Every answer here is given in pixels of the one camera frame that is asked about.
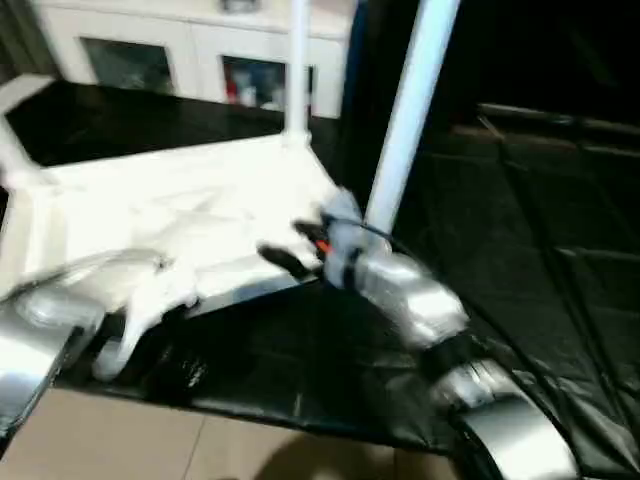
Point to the white compartment tray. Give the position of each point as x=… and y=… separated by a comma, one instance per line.
x=180, y=200

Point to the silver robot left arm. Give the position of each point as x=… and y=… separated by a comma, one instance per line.
x=40, y=320

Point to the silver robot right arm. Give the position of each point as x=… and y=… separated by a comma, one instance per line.
x=420, y=300

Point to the small red bottle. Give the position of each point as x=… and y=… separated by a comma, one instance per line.
x=232, y=90

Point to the black work mat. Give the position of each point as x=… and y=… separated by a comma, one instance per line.
x=520, y=230

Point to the white glass-door cabinet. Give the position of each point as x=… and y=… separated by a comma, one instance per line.
x=180, y=45

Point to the long black bar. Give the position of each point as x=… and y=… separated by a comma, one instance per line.
x=560, y=118

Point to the grey curtain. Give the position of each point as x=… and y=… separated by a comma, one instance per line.
x=18, y=40

